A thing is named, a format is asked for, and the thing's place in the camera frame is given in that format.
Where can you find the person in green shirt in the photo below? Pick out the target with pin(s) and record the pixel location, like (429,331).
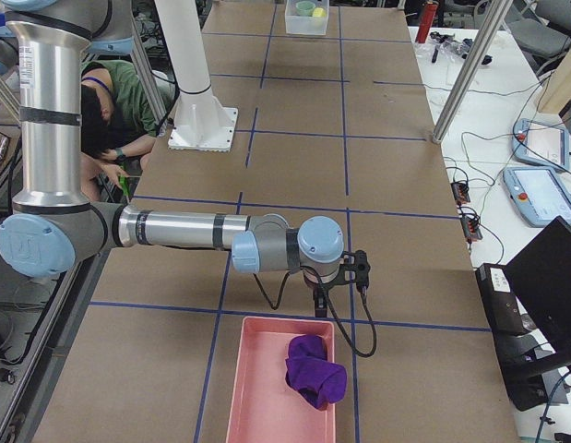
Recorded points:
(117,122)

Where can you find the yellow paper cup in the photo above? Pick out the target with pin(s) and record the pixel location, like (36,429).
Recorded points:
(319,12)

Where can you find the black computer box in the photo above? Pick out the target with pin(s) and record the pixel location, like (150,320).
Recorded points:
(499,302)

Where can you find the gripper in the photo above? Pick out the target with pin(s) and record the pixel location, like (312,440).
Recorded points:
(319,293)

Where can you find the red bottle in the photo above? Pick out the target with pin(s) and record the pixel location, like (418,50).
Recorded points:
(426,20)

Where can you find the teach pendant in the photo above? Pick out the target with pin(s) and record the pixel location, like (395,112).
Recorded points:
(541,144)
(538,194)

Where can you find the pink plastic bin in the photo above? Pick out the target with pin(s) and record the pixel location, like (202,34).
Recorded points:
(264,408)

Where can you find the purple cloth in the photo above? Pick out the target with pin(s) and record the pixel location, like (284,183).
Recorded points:
(311,375)

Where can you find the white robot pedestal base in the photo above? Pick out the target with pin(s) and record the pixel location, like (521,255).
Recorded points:
(200,121)

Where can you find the clear plastic box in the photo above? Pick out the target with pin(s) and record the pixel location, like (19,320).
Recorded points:
(296,25)

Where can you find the teach pendant near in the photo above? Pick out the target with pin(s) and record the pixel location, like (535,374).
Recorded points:
(538,194)

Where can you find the green ceramic bowl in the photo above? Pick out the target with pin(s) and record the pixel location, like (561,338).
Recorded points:
(304,8)

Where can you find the teach pendant far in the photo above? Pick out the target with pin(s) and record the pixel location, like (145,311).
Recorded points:
(541,144)

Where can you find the aluminium frame post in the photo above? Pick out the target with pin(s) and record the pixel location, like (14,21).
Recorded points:
(484,37)

